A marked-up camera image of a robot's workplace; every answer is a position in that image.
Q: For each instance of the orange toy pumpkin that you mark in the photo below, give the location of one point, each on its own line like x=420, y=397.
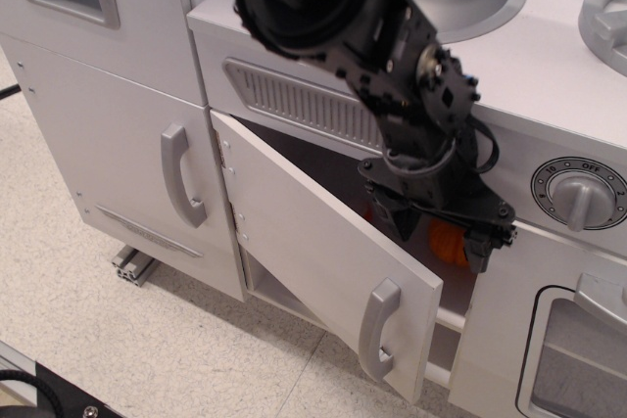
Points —
x=446, y=242

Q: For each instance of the silver fridge door handle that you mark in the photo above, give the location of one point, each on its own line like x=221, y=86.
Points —
x=174, y=145

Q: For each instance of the white cabinet door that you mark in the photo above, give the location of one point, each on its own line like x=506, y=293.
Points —
x=325, y=254

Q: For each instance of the white toy kitchen unit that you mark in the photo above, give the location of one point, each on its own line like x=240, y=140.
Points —
x=509, y=342

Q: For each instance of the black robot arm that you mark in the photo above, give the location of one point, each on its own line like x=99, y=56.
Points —
x=388, y=53

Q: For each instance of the silver stove burner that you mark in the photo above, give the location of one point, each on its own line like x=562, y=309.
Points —
x=604, y=32

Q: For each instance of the silver fridge emblem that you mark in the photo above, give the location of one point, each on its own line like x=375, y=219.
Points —
x=149, y=234

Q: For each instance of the silver oven door handle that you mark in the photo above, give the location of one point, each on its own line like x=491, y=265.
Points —
x=604, y=300

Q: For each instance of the black base with cable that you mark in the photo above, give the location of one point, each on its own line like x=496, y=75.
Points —
x=60, y=399

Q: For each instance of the silver timer knob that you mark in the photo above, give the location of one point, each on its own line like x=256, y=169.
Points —
x=580, y=193

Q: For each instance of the silver vent grille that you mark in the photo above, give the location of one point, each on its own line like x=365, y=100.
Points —
x=301, y=103

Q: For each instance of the white fridge door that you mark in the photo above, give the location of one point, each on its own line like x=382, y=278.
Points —
x=104, y=134

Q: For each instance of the aluminium extrusion bar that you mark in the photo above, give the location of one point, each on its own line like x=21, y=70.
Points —
x=134, y=266

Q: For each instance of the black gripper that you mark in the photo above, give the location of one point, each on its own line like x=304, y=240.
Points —
x=459, y=197

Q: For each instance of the silver cabinet door handle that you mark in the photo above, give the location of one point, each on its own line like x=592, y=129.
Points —
x=382, y=303

